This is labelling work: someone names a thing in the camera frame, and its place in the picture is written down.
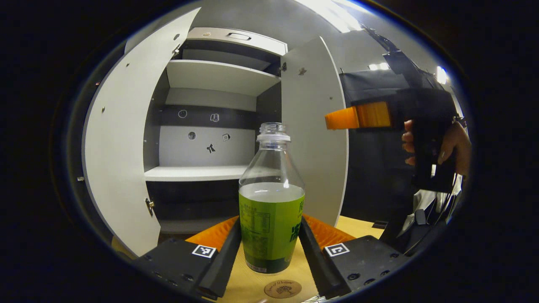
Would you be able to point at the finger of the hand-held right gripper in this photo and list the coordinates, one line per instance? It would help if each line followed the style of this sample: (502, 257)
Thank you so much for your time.
(370, 114)

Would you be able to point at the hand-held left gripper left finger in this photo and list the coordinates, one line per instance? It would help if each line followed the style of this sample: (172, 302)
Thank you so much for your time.
(225, 261)

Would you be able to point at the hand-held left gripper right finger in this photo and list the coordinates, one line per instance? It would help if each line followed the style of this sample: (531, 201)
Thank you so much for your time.
(316, 261)

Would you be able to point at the round wooden coaster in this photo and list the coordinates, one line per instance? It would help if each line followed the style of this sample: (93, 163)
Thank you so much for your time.
(282, 289)

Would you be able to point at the green label clear bottle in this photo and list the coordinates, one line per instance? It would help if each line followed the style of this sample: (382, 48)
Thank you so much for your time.
(269, 227)

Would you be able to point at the white cabinet door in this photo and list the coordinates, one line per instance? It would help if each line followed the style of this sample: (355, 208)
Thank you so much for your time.
(316, 126)
(122, 147)

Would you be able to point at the white cabinet shelf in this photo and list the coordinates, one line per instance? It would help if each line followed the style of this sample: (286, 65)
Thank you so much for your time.
(189, 172)
(219, 75)

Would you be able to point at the white cabinet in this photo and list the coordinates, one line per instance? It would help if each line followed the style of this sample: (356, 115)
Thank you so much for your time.
(198, 151)

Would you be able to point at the small ceiling light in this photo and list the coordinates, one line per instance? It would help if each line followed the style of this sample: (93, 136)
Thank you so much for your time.
(441, 75)
(379, 66)

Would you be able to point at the long ceiling light panel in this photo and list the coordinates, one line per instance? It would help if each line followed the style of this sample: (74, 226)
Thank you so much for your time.
(332, 14)

